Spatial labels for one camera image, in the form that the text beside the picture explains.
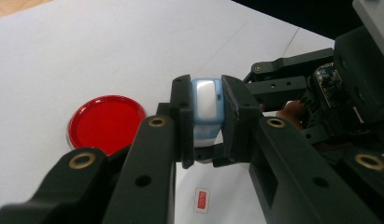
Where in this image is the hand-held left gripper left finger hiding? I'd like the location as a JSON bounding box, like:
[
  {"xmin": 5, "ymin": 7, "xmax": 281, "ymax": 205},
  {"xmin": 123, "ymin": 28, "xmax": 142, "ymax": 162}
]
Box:
[{"xmin": 100, "ymin": 73, "xmax": 195, "ymax": 224}]

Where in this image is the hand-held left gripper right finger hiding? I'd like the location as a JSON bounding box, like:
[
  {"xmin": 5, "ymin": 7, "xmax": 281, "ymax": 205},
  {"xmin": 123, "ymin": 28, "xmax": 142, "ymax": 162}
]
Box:
[{"xmin": 220, "ymin": 74, "xmax": 381, "ymax": 224}]

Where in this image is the black curtain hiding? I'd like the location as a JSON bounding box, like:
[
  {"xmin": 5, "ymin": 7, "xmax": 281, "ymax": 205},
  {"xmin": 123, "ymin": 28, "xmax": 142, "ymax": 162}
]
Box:
[{"xmin": 231, "ymin": 0, "xmax": 365, "ymax": 41}]

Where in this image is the round red ink pad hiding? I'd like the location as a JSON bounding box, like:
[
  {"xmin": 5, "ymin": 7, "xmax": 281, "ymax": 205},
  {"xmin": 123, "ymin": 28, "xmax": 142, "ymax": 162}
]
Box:
[{"xmin": 65, "ymin": 94, "xmax": 149, "ymax": 157}]

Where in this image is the small blue white stamp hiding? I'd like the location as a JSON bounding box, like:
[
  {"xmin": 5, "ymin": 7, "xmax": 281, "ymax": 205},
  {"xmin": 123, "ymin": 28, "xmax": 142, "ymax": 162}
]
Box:
[{"xmin": 191, "ymin": 77, "xmax": 226, "ymax": 148}]

